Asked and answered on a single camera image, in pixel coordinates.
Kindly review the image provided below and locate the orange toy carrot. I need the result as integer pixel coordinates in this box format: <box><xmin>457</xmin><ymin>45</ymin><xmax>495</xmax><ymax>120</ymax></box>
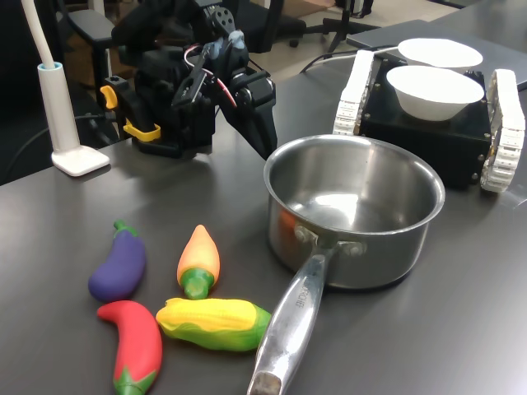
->
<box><xmin>176</xmin><ymin>224</ymin><xmax>222</xmax><ymax>300</ymax></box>

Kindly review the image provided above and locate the pale grey putty lump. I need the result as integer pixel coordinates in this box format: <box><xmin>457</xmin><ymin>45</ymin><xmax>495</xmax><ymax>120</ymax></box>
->
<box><xmin>208</xmin><ymin>30</ymin><xmax>248</xmax><ymax>57</ymax></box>

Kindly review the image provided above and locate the black office chair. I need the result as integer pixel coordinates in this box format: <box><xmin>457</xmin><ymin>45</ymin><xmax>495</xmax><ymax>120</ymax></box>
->
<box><xmin>238</xmin><ymin>0</ymin><xmax>308</xmax><ymax>54</ymax></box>
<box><xmin>323</xmin><ymin>0</ymin><xmax>382</xmax><ymax>53</ymax></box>
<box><xmin>61</xmin><ymin>0</ymin><xmax>120</xmax><ymax>90</ymax></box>

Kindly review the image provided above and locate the black and yellow clamp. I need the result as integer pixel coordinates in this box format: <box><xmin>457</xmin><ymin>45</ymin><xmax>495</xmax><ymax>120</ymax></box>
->
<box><xmin>100</xmin><ymin>76</ymin><xmax>161</xmax><ymax>143</ymax></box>

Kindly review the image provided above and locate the black vehicle with white tracks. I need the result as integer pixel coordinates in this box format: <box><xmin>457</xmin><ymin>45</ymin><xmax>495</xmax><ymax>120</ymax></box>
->
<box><xmin>332</xmin><ymin>49</ymin><xmax>527</xmax><ymax>193</ymax></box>

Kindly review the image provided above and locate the white bowl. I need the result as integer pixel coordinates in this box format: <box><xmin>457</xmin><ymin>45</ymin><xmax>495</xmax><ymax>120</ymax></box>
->
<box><xmin>385</xmin><ymin>65</ymin><xmax>485</xmax><ymax>123</ymax></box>
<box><xmin>397</xmin><ymin>37</ymin><xmax>483</xmax><ymax>70</ymax></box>

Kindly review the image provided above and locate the purple toy aubergine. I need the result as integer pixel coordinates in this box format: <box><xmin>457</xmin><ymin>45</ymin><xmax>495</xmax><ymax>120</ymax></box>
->
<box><xmin>87</xmin><ymin>219</ymin><xmax>147</xmax><ymax>303</ymax></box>

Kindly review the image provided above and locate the yellow green toy corn cob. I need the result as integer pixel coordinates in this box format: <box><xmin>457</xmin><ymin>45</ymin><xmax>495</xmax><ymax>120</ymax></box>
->
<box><xmin>155</xmin><ymin>297</ymin><xmax>273</xmax><ymax>352</ymax></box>

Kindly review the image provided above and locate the red toy chilli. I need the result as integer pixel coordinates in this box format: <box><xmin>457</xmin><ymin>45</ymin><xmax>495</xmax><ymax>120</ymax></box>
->
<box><xmin>96</xmin><ymin>300</ymin><xmax>165</xmax><ymax>395</ymax></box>

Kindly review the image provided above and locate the red white servo wire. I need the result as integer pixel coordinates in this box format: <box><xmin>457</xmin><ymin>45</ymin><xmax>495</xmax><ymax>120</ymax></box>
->
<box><xmin>183</xmin><ymin>43</ymin><xmax>240</xmax><ymax>109</ymax></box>

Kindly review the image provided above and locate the black wrist camera board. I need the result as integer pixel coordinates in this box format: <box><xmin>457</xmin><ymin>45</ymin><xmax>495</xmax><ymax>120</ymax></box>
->
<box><xmin>171</xmin><ymin>53</ymin><xmax>208</xmax><ymax>109</ymax></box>

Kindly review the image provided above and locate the steel pan with long handle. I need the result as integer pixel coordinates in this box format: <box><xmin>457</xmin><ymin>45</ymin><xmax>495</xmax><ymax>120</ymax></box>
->
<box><xmin>246</xmin><ymin>133</ymin><xmax>447</xmax><ymax>395</ymax></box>

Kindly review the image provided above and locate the white post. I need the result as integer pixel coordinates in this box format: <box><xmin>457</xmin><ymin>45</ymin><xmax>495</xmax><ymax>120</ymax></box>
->
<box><xmin>20</xmin><ymin>0</ymin><xmax>111</xmax><ymax>178</ymax></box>

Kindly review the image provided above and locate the black power cable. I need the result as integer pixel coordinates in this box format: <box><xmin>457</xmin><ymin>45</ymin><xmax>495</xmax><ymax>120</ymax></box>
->
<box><xmin>6</xmin><ymin>114</ymin><xmax>124</xmax><ymax>182</ymax></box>

